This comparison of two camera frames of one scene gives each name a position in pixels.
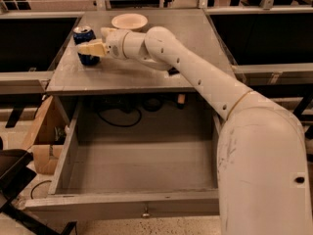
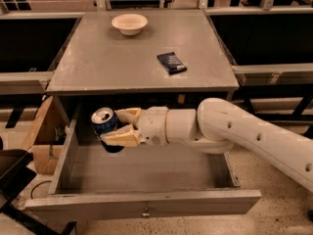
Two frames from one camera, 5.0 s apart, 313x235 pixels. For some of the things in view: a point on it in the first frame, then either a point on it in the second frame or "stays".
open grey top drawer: [133, 178] stays
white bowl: [132, 22] stays
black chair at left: [16, 171] stays
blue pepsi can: [81, 34] -> [104, 119]
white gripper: [113, 44] -> [152, 125]
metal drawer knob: [146, 212] stays
